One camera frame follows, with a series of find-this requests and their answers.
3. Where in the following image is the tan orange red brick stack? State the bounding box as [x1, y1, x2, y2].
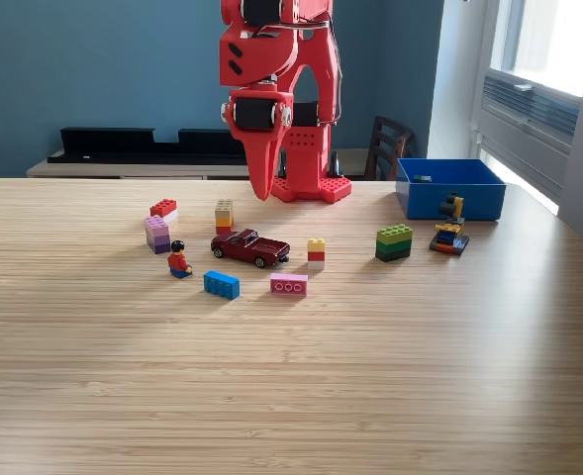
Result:
[214, 199, 236, 236]

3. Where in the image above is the blue plastic bin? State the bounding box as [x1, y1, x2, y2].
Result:
[395, 157, 508, 222]

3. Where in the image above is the blue brick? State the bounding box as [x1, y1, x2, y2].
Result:
[202, 269, 242, 301]

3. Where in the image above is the white window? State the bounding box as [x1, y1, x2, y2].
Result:
[486, 0, 583, 98]

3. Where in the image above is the green brick stack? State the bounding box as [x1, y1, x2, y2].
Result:
[374, 223, 415, 262]

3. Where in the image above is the small yellow toy digger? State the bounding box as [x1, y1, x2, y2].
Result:
[429, 192, 471, 257]

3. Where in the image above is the yellow red white brick stack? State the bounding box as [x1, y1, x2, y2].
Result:
[306, 237, 327, 271]

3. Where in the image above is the dark red toy pickup car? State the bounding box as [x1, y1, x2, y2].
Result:
[209, 228, 292, 269]

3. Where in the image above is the pink purple brick stack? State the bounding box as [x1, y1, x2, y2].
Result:
[144, 214, 172, 255]

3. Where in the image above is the pale wooden sideboard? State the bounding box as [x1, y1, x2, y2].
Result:
[26, 147, 371, 181]

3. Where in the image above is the grey vent grille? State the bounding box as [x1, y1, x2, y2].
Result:
[479, 68, 582, 149]

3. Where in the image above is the dark wooden chair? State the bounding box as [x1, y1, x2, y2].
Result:
[363, 115, 416, 182]

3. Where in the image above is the toy figure red shirt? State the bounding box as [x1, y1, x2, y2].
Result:
[166, 239, 194, 280]

